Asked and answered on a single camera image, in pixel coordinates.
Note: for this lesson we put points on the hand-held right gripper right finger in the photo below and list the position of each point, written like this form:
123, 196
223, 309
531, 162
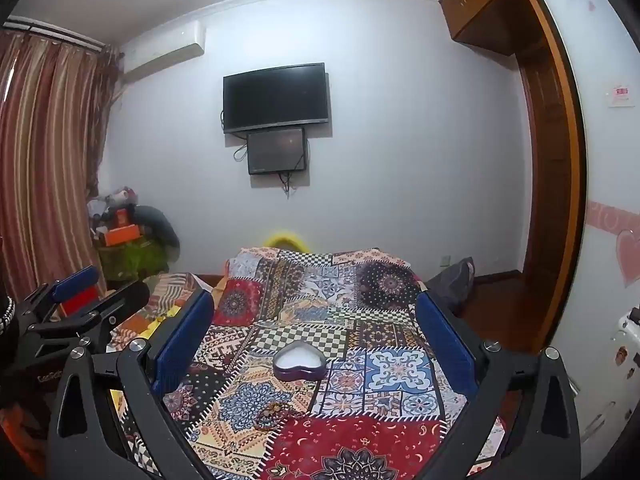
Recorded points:
445, 345

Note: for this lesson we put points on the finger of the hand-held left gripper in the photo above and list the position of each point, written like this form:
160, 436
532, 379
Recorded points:
75, 280
125, 295

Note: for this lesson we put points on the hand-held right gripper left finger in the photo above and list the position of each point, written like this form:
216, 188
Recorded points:
185, 340

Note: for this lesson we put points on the purple heart-shaped box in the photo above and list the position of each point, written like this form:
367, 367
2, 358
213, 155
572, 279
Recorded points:
300, 372

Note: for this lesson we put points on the green cloth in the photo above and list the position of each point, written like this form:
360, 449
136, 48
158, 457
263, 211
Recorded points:
130, 260

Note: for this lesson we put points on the orange box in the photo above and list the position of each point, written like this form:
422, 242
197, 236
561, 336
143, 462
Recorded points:
121, 235

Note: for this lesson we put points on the dark grey bag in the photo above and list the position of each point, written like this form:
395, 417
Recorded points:
452, 280

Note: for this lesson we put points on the dark grey pillow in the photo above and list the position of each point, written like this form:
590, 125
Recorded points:
160, 225

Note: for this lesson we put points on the stuffed toy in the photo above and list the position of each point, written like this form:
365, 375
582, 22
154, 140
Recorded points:
115, 200

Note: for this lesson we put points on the patchwork printed blanket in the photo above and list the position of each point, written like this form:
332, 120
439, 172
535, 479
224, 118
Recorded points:
350, 310

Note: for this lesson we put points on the striped brown curtain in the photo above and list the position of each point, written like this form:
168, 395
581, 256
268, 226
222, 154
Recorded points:
45, 160

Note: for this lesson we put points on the yellow rounded object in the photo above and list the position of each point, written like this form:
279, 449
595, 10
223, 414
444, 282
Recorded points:
285, 237

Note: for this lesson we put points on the white appliance with stickers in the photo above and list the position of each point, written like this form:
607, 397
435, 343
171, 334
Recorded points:
610, 360

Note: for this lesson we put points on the brown wooden door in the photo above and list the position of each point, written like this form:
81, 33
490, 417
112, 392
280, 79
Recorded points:
547, 185

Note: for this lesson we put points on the white air conditioner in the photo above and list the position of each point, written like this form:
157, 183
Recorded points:
165, 52

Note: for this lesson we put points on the wooden overhead cabinet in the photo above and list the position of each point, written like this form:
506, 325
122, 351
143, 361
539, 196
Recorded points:
480, 5

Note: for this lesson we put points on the white wall outlet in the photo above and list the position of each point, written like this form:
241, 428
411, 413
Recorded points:
443, 260

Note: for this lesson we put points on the pink heart wall sticker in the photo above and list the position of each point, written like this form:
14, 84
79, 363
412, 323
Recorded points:
629, 260

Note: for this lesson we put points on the small black wall monitor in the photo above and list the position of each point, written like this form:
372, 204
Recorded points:
276, 151

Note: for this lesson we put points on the pink lettered wall sticker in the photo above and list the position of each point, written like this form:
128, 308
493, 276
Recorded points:
607, 214

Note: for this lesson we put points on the large black wall television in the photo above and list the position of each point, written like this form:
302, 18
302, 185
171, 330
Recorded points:
275, 97

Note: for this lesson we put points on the white and red wall sticker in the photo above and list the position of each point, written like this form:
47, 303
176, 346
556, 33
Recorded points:
620, 94

